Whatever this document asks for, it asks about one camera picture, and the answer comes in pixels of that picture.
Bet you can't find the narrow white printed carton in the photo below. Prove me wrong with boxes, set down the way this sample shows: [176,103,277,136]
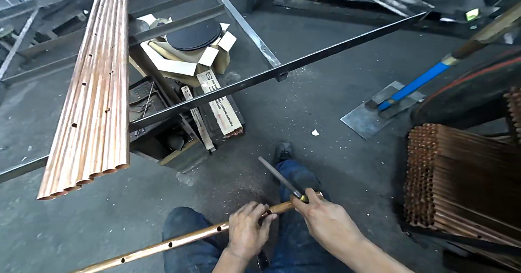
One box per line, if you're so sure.
[181,85,216,153]

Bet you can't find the person's right hand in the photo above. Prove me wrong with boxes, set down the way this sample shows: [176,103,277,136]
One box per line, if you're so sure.
[290,188,364,262]

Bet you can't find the dark open box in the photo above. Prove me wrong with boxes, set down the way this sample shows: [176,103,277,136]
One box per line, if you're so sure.
[130,114,211,174]

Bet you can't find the dark steel frame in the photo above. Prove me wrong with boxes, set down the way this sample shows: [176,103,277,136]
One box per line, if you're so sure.
[0,0,428,184]

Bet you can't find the black round discs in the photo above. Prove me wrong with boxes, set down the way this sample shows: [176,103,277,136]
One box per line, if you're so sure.
[166,19,223,52]

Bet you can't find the black plastic tray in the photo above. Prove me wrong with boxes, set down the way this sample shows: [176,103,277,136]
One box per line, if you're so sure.
[129,75,173,134]

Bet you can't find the single drilled copper tube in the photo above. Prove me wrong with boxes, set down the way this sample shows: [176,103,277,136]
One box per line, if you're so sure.
[70,191,325,273]

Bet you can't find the person's right forearm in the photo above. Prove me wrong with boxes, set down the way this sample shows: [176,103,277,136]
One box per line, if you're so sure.
[337,234,415,273]

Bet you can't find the open cardboard box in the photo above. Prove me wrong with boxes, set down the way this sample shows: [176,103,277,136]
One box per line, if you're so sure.
[129,13,237,88]

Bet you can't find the row of copper pipes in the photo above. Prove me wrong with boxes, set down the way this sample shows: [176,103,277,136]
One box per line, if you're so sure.
[37,0,130,201]

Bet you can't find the person's legs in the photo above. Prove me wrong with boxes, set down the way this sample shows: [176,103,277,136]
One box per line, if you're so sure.
[162,142,355,273]

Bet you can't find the metal file with yellow handle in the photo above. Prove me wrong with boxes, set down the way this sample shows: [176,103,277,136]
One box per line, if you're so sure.
[258,156,310,204]

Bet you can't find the large stack of copper pipes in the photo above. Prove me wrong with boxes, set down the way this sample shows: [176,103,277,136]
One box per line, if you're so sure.
[402,87,521,268]

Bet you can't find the black round object, red stripe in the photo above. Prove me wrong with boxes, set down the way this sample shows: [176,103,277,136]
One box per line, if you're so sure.
[410,47,521,129]

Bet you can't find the person's left forearm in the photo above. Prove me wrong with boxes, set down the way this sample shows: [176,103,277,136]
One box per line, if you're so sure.
[212,248,250,273]

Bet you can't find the person's left hand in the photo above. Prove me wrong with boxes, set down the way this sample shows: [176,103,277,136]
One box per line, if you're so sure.
[228,201,278,261]

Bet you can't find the wide white printed carton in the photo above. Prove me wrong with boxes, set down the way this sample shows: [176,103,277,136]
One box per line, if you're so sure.
[196,68,246,138]

